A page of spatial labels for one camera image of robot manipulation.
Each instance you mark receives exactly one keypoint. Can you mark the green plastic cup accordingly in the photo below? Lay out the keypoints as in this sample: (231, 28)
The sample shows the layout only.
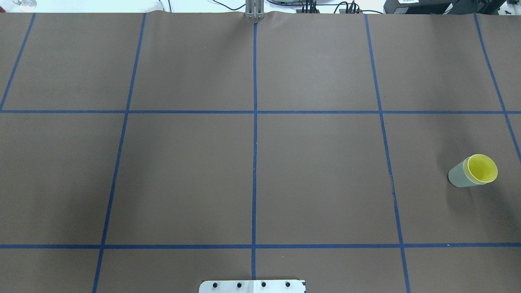
(460, 176)

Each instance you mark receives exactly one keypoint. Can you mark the yellow plastic cup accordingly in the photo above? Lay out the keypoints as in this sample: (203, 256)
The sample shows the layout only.
(480, 169)

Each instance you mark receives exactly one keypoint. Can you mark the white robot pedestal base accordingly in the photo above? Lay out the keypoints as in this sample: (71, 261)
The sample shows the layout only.
(253, 286)

